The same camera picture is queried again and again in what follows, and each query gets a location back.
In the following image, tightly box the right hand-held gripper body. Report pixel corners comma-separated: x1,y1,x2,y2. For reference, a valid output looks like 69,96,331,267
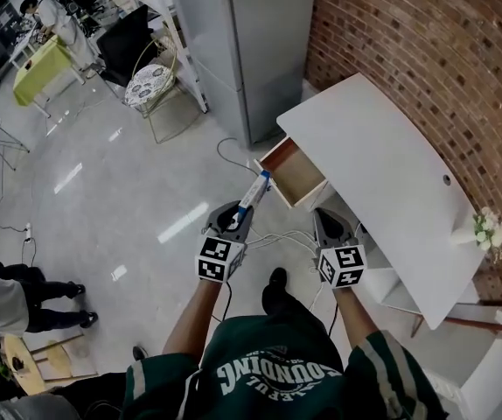
312,208,368,289

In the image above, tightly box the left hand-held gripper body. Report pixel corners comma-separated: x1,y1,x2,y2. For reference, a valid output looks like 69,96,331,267
195,199,257,284

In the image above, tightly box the small white and blue item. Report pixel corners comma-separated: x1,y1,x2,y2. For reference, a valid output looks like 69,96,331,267
237,169,272,219

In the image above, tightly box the wooden drawer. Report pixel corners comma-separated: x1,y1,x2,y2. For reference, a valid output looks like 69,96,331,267
254,136,330,210

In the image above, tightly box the person's left forearm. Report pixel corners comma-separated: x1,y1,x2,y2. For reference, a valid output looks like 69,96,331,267
162,277,228,359

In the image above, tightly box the person's right forearm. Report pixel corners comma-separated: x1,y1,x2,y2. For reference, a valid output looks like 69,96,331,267
331,284,387,350

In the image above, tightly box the white cabinet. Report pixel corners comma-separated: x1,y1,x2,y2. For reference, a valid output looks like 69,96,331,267
354,220,480,315

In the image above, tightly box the person's black leg and shoe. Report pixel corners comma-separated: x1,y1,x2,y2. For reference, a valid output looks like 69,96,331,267
261,267,318,324

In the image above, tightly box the white desk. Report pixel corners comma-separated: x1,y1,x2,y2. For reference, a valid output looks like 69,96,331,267
275,72,489,331

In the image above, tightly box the person's green printed shirt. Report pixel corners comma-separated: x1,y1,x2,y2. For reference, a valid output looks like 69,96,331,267
121,312,450,420

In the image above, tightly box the white vase with flowers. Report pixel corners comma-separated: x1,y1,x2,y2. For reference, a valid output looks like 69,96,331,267
451,206,502,263

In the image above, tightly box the white shelf rack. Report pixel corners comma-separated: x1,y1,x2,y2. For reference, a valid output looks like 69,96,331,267
119,0,211,116

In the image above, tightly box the grey refrigerator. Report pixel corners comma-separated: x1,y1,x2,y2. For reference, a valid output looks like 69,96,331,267
163,0,318,149

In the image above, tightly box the black office chair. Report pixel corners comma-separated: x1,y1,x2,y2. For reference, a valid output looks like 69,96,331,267
95,4,157,101

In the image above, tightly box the table with green cloth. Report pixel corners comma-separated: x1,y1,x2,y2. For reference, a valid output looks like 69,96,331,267
11,35,87,118

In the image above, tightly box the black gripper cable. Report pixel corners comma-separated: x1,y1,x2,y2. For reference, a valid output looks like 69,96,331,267
325,298,340,339
210,279,235,324

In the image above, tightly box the white cable bundle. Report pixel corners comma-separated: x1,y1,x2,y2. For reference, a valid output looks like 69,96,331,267
245,228,323,260

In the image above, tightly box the grey floor cable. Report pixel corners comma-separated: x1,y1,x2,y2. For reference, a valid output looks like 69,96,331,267
215,136,264,178

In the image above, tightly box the wire chair with patterned cushion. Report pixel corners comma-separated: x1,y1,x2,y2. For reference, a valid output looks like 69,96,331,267
123,37,205,144

